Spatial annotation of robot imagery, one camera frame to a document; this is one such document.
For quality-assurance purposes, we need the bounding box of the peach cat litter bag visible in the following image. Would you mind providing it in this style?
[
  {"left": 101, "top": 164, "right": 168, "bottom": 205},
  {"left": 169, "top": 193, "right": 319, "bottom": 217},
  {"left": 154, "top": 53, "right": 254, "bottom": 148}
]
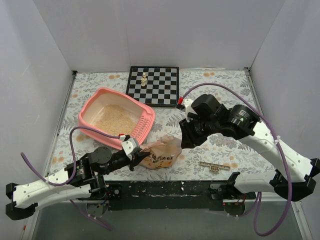
[{"left": 139, "top": 135, "right": 182, "bottom": 170}]

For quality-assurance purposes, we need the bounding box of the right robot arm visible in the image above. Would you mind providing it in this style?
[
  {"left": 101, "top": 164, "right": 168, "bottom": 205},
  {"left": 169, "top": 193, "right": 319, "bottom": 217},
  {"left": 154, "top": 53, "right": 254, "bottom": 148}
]
[{"left": 177, "top": 94, "right": 320, "bottom": 202}]

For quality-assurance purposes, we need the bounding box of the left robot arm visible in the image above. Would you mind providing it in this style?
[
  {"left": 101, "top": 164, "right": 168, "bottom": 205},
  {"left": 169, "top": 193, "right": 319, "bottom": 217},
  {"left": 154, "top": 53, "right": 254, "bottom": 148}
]
[{"left": 5, "top": 146, "right": 149, "bottom": 221}]

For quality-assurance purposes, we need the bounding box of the tan cat litter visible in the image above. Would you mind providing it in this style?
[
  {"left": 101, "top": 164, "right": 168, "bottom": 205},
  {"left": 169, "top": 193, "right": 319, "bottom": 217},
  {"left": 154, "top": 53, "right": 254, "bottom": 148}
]
[{"left": 92, "top": 104, "right": 139, "bottom": 136}]

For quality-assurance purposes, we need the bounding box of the pink litter box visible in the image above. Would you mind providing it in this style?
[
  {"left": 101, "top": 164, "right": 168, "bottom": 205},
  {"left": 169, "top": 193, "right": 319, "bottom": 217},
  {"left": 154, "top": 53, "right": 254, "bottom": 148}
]
[{"left": 78, "top": 87, "right": 156, "bottom": 144}]

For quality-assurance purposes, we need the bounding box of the wooden piano shaped ornament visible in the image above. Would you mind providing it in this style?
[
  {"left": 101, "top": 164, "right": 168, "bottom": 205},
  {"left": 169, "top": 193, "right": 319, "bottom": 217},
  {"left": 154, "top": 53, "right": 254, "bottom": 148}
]
[{"left": 198, "top": 161, "right": 231, "bottom": 172}]

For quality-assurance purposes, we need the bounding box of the floral tablecloth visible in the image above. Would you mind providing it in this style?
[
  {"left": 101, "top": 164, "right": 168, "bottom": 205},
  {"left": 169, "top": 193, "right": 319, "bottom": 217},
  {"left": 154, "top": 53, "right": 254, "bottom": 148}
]
[{"left": 49, "top": 71, "right": 275, "bottom": 181}]

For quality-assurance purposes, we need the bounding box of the black white chessboard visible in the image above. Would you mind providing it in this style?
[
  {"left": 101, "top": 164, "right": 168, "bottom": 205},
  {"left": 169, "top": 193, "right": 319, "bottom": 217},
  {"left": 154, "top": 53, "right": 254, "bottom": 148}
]
[{"left": 125, "top": 66, "right": 180, "bottom": 108}]

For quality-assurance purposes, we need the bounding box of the cream chess piece front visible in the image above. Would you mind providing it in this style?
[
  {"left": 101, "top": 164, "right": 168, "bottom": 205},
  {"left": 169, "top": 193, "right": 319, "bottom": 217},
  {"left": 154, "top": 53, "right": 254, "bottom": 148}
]
[{"left": 141, "top": 77, "right": 147, "bottom": 87}]

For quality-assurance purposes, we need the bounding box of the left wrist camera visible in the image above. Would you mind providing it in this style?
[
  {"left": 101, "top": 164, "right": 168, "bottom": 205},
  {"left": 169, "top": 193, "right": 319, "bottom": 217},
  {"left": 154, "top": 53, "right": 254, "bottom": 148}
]
[{"left": 119, "top": 134, "right": 141, "bottom": 160}]

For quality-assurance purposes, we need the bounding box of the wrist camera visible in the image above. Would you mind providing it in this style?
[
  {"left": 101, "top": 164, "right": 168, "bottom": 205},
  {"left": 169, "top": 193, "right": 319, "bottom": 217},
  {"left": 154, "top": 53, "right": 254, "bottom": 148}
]
[
  {"left": 176, "top": 97, "right": 196, "bottom": 121},
  {"left": 119, "top": 134, "right": 141, "bottom": 160}
]

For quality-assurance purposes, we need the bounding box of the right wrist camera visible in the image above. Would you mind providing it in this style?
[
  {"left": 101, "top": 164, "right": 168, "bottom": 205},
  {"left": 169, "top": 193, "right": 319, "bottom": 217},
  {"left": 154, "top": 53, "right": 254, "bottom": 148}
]
[{"left": 176, "top": 97, "right": 196, "bottom": 121}]

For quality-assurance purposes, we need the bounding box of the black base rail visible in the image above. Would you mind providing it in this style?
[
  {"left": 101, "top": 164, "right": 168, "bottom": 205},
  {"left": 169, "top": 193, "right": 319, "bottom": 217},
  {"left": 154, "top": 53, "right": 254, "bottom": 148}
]
[{"left": 77, "top": 181, "right": 251, "bottom": 211}]

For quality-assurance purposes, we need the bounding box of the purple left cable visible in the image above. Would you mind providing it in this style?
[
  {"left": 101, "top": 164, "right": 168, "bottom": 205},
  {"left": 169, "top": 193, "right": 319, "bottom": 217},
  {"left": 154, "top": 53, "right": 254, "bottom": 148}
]
[{"left": 20, "top": 126, "right": 126, "bottom": 231}]

